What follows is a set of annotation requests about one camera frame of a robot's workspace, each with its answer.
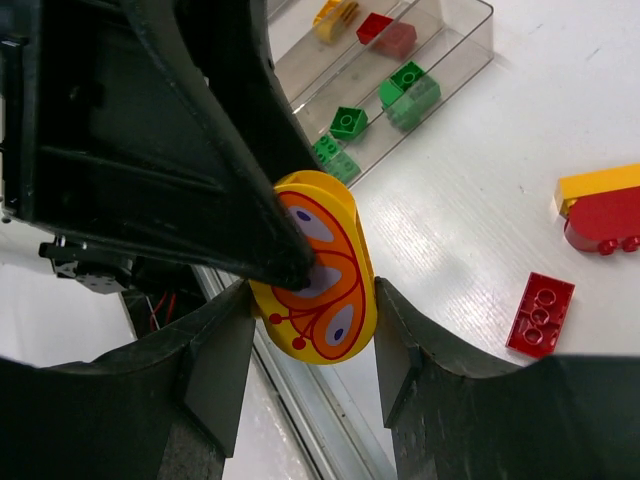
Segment yellow red lego stack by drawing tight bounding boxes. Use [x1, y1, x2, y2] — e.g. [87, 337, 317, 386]
[554, 163, 639, 256]

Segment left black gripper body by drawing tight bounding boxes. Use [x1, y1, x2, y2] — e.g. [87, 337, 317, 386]
[0, 0, 236, 296]

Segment green yellow striped lego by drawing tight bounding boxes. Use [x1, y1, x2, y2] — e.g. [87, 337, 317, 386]
[312, 0, 360, 44]

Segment clear container right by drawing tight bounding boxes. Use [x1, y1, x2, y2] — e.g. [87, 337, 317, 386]
[277, 1, 494, 185]

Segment clear container middle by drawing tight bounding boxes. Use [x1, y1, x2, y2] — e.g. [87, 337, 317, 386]
[288, 1, 444, 138]

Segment green lego piece separated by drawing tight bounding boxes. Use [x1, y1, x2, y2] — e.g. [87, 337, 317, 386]
[313, 134, 361, 185]

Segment green rounded lego brick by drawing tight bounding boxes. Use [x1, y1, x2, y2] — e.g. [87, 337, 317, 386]
[378, 75, 441, 131]

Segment clear container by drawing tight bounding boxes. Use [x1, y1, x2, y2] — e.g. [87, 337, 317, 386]
[269, 1, 412, 101]
[288, 1, 444, 138]
[277, 1, 494, 185]

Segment green printed lego brick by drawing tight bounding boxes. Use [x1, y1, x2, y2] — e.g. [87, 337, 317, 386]
[389, 61, 426, 92]

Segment aluminium frame rail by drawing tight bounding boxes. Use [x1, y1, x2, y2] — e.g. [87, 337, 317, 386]
[223, 322, 397, 479]

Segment yellow butterfly lego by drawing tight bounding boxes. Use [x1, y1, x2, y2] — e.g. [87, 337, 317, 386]
[249, 170, 378, 365]

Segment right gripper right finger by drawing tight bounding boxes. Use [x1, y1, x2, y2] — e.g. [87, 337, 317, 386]
[375, 278, 639, 479]

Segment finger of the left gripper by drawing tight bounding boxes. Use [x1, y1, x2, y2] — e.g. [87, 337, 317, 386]
[122, 1, 319, 290]

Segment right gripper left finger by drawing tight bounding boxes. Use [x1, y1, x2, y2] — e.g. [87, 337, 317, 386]
[1, 281, 255, 479]

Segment clear container left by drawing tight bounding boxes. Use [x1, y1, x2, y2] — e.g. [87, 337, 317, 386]
[269, 1, 412, 101]

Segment red lego brick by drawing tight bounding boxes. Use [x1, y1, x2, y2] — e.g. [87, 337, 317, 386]
[505, 272, 575, 359]

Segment green small lego brick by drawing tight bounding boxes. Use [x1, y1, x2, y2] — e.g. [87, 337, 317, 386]
[329, 106, 368, 141]

